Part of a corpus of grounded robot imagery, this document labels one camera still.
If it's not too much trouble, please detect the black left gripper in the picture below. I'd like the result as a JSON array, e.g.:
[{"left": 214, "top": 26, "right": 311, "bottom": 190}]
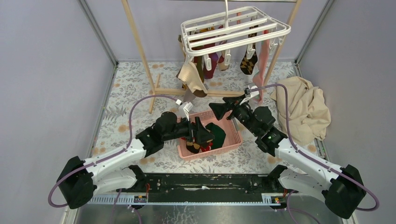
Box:
[{"left": 163, "top": 116, "right": 214, "bottom": 145}]

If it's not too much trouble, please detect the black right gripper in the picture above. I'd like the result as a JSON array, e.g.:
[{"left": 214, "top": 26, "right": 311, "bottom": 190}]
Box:
[{"left": 209, "top": 94, "right": 260, "bottom": 136}]

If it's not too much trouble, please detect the brown argyle sock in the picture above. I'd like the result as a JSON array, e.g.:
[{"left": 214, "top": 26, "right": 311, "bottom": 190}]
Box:
[
  {"left": 240, "top": 43, "right": 258, "bottom": 75},
  {"left": 186, "top": 141, "right": 203, "bottom": 154}
]

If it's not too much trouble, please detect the dark green sock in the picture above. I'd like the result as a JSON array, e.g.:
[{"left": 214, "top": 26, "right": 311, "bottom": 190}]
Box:
[{"left": 205, "top": 123, "right": 226, "bottom": 150}]

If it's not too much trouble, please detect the pink plastic basket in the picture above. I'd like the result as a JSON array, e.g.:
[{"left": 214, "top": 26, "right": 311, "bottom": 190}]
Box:
[{"left": 177, "top": 110, "right": 243, "bottom": 161}]

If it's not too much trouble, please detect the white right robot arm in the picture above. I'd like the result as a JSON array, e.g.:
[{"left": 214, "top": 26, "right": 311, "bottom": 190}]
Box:
[{"left": 209, "top": 96, "right": 367, "bottom": 219}]

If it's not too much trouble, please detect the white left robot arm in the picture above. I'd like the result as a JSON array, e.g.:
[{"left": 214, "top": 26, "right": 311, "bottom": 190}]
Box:
[{"left": 54, "top": 112, "right": 214, "bottom": 209}]

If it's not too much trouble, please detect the white plastic clip hanger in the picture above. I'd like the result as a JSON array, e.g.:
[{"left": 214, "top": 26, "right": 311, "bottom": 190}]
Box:
[{"left": 181, "top": 1, "right": 291, "bottom": 70}]

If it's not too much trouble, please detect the maroon hanging sock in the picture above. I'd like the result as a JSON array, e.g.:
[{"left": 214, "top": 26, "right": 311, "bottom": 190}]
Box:
[{"left": 198, "top": 28, "right": 220, "bottom": 80}]

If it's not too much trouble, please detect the cream sock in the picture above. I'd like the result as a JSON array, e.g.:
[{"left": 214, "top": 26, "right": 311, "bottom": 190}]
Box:
[{"left": 176, "top": 61, "right": 208, "bottom": 98}]

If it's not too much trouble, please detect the pink sock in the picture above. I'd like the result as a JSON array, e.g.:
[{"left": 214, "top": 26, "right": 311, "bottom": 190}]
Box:
[{"left": 252, "top": 40, "right": 270, "bottom": 104}]

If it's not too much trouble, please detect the floral patterned mat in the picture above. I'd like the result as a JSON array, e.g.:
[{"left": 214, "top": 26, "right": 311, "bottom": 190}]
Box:
[{"left": 88, "top": 61, "right": 325, "bottom": 175}]

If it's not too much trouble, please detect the beige crumpled cloth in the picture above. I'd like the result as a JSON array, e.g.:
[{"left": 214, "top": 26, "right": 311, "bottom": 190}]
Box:
[{"left": 270, "top": 77, "right": 331, "bottom": 146}]

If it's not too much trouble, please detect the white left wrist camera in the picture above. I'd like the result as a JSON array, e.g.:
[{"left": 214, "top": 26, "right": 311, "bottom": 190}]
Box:
[{"left": 176, "top": 99, "right": 193, "bottom": 120}]

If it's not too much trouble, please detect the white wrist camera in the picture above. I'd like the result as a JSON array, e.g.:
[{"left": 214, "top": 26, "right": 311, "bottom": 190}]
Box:
[
  {"left": 176, "top": 99, "right": 193, "bottom": 120},
  {"left": 241, "top": 84, "right": 260, "bottom": 103}
]

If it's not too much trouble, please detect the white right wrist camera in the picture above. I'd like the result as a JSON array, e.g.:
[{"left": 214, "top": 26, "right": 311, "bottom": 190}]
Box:
[{"left": 241, "top": 84, "right": 260, "bottom": 103}]

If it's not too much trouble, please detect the wooden drying rack frame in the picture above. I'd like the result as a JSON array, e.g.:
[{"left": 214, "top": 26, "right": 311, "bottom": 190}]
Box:
[{"left": 120, "top": 0, "right": 303, "bottom": 114}]

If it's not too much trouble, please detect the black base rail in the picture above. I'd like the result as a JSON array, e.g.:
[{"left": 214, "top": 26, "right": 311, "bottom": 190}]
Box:
[{"left": 122, "top": 173, "right": 290, "bottom": 204}]

